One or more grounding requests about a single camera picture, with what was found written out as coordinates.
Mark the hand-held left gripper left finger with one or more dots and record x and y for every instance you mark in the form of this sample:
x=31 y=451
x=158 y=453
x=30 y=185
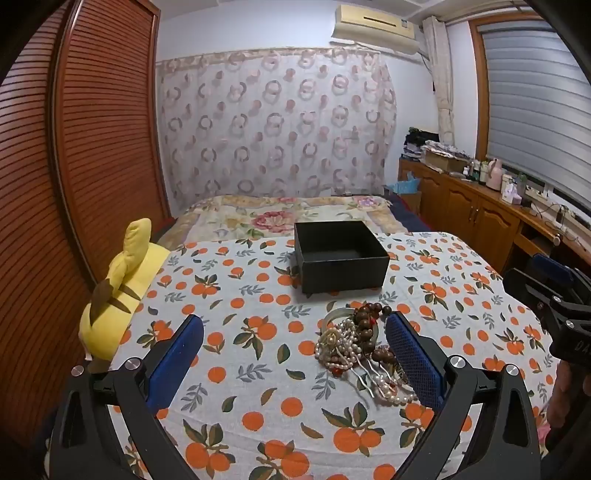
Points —
x=178 y=360

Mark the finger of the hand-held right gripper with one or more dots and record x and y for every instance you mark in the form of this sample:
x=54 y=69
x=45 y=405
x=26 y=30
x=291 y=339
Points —
x=551 y=268
x=526 y=290

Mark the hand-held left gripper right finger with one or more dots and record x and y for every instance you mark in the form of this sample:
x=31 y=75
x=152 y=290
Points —
x=415 y=364

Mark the metal hair fork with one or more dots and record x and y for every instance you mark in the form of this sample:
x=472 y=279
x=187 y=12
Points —
x=364 y=374

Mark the translucent jade bangle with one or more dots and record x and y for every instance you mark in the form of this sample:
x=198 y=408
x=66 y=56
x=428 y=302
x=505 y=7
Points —
x=334 y=314

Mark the black box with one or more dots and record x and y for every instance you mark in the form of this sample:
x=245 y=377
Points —
x=346 y=272

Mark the person's right hand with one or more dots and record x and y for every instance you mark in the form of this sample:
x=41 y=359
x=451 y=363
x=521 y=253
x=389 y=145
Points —
x=570 y=397

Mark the white power strip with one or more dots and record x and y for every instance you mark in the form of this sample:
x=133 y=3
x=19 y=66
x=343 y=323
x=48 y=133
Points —
x=538 y=194

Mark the tissue pack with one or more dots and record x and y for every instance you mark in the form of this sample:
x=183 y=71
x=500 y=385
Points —
x=511 y=190

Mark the yellow plush toy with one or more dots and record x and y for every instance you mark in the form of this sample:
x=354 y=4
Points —
x=115 y=295

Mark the wooden sideboard cabinet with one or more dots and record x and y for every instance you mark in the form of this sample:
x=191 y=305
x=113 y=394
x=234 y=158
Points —
x=466 y=207

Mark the orange fruit print cloth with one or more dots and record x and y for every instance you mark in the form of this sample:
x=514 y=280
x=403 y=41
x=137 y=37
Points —
x=277 y=392

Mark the pink kettle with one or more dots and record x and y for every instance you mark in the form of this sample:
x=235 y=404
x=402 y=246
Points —
x=494 y=175

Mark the white bottle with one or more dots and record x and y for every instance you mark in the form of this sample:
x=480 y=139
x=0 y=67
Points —
x=484 y=174

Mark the cardboard box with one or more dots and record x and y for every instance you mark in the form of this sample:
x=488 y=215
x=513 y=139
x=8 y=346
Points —
x=443 y=161

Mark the grey window blind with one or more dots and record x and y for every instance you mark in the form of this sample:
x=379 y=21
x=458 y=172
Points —
x=531 y=106

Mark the floral blanket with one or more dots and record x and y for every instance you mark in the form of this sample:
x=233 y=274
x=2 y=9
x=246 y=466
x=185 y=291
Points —
x=258 y=217

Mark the stack of folded clothes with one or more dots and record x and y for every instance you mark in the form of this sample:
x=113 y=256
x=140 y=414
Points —
x=415 y=143

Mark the white window curtain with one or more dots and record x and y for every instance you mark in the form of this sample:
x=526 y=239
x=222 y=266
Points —
x=438 y=83

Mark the wooden louvred wardrobe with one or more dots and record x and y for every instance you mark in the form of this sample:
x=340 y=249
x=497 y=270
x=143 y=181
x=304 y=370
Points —
x=101 y=138

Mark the circle pattern sheer curtain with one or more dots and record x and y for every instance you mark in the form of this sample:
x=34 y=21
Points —
x=277 y=129

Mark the wall air conditioner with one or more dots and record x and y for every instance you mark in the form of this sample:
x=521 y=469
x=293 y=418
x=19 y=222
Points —
x=374 y=27

